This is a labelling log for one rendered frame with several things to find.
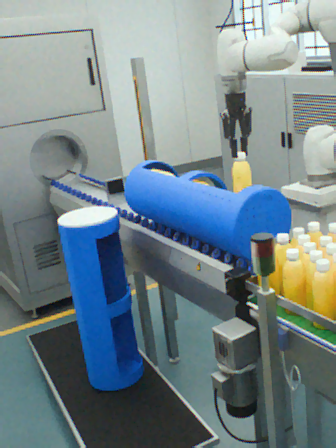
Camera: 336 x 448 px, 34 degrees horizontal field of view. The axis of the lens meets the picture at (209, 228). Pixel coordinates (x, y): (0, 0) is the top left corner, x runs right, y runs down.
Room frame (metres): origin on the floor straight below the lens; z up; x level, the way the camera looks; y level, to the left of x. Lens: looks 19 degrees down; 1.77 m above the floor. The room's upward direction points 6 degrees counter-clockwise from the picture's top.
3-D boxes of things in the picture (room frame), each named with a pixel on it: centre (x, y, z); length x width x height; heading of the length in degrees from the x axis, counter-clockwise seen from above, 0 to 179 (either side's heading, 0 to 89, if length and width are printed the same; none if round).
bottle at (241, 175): (2.02, -0.14, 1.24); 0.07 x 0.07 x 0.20
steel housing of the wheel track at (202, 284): (2.76, 0.35, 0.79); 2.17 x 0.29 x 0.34; 33
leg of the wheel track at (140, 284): (2.72, 0.40, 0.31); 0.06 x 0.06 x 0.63; 33
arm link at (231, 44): (2.01, -0.15, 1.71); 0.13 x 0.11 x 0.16; 54
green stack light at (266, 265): (1.36, -0.14, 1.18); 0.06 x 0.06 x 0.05
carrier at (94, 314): (2.48, 0.56, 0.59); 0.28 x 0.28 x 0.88
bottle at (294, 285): (1.60, -0.25, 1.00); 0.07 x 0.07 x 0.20
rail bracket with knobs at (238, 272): (1.73, -0.09, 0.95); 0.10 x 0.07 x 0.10; 123
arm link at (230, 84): (2.02, -0.14, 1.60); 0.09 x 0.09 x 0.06
